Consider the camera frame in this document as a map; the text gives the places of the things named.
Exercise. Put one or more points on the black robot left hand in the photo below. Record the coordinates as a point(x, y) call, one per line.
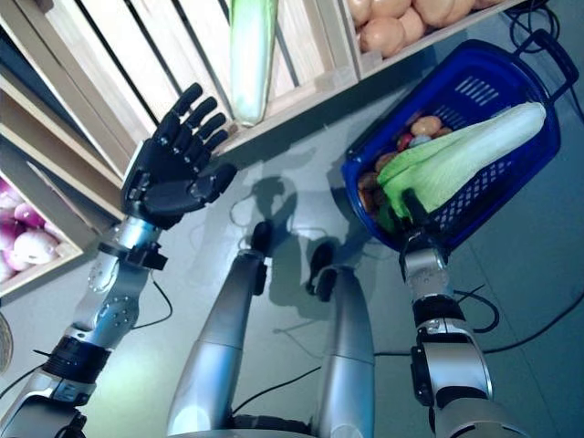
point(169, 182)

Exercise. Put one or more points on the napa cabbage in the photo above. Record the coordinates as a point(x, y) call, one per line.
point(456, 155)
point(251, 68)

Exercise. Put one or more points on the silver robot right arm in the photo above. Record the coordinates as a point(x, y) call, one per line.
point(456, 365)

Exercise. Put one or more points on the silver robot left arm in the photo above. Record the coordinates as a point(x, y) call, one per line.
point(114, 301)

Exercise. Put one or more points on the blue plastic shopping basket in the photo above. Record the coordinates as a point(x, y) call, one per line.
point(524, 173)

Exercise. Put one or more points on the wooden display rack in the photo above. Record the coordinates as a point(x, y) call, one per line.
point(68, 155)

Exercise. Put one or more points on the wooden slatted crate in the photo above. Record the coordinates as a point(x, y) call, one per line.
point(137, 55)
point(45, 273)
point(365, 64)

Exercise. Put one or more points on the purple white turnip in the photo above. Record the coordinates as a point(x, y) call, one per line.
point(4, 269)
point(27, 216)
point(29, 248)
point(7, 196)

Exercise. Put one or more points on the silver robot left leg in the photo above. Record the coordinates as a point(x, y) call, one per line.
point(214, 347)

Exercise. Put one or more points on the tan woven round object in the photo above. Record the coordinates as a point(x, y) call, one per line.
point(5, 347)

